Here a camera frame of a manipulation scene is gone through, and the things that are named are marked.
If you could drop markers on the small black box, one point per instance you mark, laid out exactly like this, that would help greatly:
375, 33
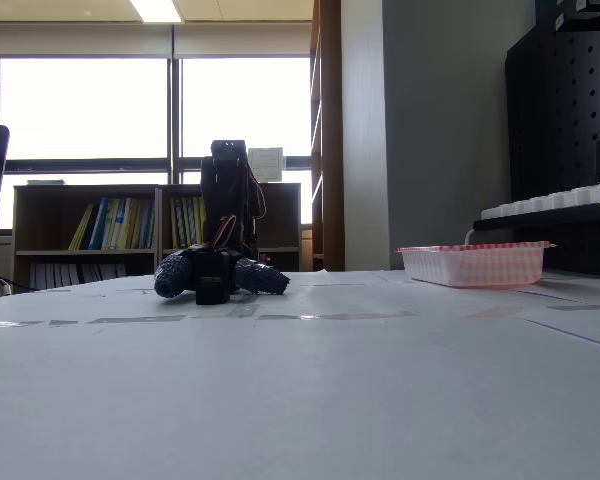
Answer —
212, 280

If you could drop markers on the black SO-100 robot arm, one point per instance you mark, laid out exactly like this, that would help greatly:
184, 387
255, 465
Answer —
222, 200

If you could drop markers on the row of yellow blue books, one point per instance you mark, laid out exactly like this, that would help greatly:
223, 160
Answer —
187, 225
115, 225

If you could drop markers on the white framed paper sign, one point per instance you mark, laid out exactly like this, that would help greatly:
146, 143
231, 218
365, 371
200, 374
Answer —
269, 164

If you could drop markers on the row of white binders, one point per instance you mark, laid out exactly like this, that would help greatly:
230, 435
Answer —
70, 275

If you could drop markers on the low wooden bookshelf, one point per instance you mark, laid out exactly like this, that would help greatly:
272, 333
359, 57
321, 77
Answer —
50, 220

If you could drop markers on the beige roller blind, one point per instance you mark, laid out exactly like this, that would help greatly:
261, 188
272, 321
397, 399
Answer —
75, 41
240, 40

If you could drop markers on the pink checkered tray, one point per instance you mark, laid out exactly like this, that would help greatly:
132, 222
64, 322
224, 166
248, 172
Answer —
475, 265

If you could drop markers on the ceiling light panel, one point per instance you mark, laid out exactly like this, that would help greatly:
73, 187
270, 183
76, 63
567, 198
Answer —
156, 10

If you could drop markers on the black shelf board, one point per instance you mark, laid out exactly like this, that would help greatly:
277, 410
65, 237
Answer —
540, 220

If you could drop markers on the white power strip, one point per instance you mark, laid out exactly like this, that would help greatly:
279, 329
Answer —
555, 200

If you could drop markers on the black pegboard panel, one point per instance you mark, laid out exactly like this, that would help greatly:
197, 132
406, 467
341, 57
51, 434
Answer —
560, 115

